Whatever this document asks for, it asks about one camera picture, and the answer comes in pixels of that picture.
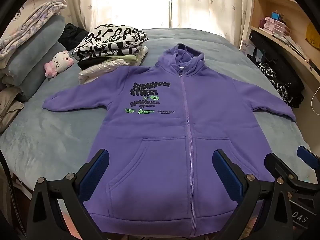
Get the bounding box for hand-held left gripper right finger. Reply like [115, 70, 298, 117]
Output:
[212, 149, 294, 240]

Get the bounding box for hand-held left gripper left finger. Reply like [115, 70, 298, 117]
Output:
[26, 149, 110, 240]

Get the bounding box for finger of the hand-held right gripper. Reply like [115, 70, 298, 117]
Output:
[297, 146, 320, 171]
[264, 152, 320, 193]

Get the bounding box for purple zip hoodie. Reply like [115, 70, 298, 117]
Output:
[42, 43, 297, 233]

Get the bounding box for blue-grey fleece blanket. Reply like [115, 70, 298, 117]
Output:
[0, 27, 312, 205]

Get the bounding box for black white patterned cloth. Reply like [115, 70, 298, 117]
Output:
[256, 62, 293, 105]

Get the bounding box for black garment at bedside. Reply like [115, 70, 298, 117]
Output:
[250, 30, 305, 108]

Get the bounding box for white puffy folded jacket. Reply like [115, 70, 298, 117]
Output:
[78, 59, 130, 85]

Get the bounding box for beige cloth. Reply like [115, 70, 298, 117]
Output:
[0, 86, 25, 133]

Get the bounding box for grey-blue pillow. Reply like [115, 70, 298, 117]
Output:
[19, 41, 68, 103]

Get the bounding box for stack of papers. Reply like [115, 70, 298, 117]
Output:
[280, 35, 310, 60]

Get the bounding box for white cat plush toy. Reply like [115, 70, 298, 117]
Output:
[44, 50, 75, 78]

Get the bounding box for yellow cloth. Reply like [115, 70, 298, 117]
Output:
[305, 22, 320, 49]

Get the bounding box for white printed box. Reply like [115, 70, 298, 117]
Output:
[240, 39, 255, 55]

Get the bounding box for light green folded garment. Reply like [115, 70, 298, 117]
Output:
[120, 46, 148, 65]

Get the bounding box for black white printed folded garment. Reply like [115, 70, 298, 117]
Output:
[71, 24, 148, 62]

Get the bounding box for pink drawer boxes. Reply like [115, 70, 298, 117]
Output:
[264, 16, 292, 37]

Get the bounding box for folded grey blanket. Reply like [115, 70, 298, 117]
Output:
[7, 14, 66, 79]

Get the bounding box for wooden shelf unit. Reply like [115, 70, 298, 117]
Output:
[249, 0, 320, 105]

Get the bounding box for purple floral quilt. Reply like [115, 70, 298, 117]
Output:
[0, 0, 68, 70]

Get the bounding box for white floral curtain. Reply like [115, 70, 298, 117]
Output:
[49, 0, 255, 38]

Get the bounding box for white cable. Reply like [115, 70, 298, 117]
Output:
[311, 85, 320, 113]

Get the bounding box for round black white wall sticker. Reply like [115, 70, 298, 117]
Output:
[11, 6, 22, 22]

